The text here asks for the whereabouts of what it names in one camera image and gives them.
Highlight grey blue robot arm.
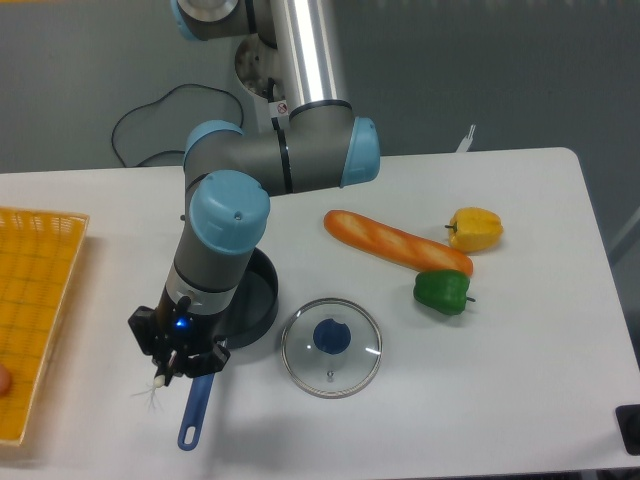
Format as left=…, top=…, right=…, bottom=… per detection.
left=128, top=1, right=380, bottom=387

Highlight glass lid blue knob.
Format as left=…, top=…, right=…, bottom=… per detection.
left=281, top=298, right=383, bottom=399

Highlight green onion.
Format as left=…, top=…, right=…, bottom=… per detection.
left=131, top=374, right=166, bottom=411

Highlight yellow bell pepper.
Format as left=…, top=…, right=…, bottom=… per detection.
left=445, top=207, right=504, bottom=253

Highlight black pot blue handle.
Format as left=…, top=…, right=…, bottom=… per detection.
left=177, top=248, right=279, bottom=451

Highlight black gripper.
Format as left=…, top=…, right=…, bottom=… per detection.
left=127, top=294, right=231, bottom=386

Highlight white table clamp bracket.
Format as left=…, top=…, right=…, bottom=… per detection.
left=456, top=124, right=476, bottom=153

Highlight orange baguette bread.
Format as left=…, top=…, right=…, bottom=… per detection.
left=323, top=210, right=474, bottom=277

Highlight black object table corner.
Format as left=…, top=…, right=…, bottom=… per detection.
left=615, top=404, right=640, bottom=456

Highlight yellow woven basket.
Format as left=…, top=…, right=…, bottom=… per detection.
left=1, top=207, right=89, bottom=446

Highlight green bell pepper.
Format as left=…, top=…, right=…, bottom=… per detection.
left=413, top=270, right=474, bottom=316

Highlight black cable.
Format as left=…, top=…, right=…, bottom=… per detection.
left=110, top=83, right=246, bottom=168

